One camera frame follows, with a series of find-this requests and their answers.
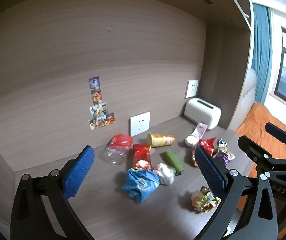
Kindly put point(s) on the red snack packet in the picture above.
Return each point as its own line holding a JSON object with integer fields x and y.
{"x": 142, "y": 156}

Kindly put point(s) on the white ribbed desktop box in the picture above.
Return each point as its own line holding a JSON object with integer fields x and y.
{"x": 203, "y": 113}

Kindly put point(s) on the small white round cup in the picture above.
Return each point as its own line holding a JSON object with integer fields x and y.
{"x": 191, "y": 141}

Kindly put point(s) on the white wall socket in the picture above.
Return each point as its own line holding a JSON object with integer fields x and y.
{"x": 192, "y": 89}
{"x": 139, "y": 124}

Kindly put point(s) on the colourful crumpled foil wrapper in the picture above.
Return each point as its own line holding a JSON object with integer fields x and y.
{"x": 204, "y": 200}

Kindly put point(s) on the yellow chip can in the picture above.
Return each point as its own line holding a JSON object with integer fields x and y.
{"x": 159, "y": 140}

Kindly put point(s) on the blue curtain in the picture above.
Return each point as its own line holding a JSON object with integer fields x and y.
{"x": 260, "y": 55}

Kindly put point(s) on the colourful picture sticker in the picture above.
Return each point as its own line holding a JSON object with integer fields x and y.
{"x": 98, "y": 123}
{"x": 97, "y": 97}
{"x": 98, "y": 109}
{"x": 94, "y": 84}
{"x": 110, "y": 118}

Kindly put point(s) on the orange blanket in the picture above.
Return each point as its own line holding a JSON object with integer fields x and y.
{"x": 255, "y": 120}

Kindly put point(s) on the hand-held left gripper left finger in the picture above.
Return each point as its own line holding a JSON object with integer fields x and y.
{"x": 79, "y": 172}

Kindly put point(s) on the white crumpled wrapper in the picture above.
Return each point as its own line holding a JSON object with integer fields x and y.
{"x": 165, "y": 173}

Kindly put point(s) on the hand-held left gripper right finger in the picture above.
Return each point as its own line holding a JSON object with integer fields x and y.
{"x": 210, "y": 172}

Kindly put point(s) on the blue crumpled plastic bag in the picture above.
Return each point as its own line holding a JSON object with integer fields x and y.
{"x": 140, "y": 183}

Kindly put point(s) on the pink paper packet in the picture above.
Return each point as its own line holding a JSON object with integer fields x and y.
{"x": 199, "y": 129}

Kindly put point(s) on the purple crumpled wrapper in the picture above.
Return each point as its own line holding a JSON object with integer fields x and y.
{"x": 223, "y": 152}

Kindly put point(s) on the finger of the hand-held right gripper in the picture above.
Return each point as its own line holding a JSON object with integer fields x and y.
{"x": 279, "y": 130}
{"x": 255, "y": 151}

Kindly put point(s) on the clear plastic bottle red label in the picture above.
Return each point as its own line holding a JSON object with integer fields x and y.
{"x": 116, "y": 148}

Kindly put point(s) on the red crumpled wrapper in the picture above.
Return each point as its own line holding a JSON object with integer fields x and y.
{"x": 208, "y": 145}

